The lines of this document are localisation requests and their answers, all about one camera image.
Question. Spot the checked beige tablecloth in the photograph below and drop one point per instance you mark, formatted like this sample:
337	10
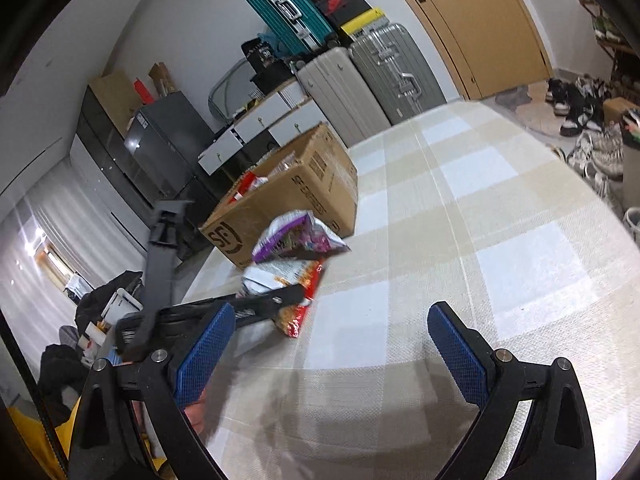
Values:
460	205

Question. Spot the purple white snack bag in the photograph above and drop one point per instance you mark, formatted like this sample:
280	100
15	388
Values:
297	234

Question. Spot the stacked shoe boxes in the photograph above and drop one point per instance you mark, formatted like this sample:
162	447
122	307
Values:
351	19

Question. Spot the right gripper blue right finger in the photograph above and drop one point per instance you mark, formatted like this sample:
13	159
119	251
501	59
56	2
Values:
466	354

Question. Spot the white red snack bag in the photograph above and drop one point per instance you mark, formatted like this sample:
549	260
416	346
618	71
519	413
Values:
290	284

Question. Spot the wooden door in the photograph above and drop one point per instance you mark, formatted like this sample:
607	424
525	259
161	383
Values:
488	46

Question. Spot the small cardboard box on floor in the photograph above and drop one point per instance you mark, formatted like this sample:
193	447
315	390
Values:
614	109

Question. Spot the silver aluminium suitcase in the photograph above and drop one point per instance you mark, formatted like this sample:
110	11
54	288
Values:
394	68

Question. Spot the white bin with sticks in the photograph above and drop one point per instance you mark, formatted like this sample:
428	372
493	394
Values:
629	123

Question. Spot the beige hard suitcase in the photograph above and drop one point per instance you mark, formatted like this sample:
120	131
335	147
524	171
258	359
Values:
343	96

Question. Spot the black backpack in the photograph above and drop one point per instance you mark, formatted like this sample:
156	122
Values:
268	57

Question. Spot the person's left hand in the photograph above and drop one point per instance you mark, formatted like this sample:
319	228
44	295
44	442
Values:
194	412

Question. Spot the teal hard suitcase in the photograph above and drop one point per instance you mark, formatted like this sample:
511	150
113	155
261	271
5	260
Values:
297	23

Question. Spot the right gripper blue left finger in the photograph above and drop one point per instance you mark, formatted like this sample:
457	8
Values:
198	354

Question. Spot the dark grey refrigerator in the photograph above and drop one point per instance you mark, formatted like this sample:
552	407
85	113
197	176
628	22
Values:
165	139

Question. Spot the brown cardboard SF box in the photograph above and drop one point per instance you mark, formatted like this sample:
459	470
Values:
312	172

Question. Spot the white noodle snack bag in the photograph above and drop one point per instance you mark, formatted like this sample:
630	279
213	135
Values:
248	183

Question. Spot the white drawer desk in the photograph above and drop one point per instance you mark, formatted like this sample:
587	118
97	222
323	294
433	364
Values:
285	113

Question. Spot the oval mirror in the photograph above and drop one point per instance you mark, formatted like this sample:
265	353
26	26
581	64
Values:
232	92

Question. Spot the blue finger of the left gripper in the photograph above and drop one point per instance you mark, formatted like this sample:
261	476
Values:
266	307

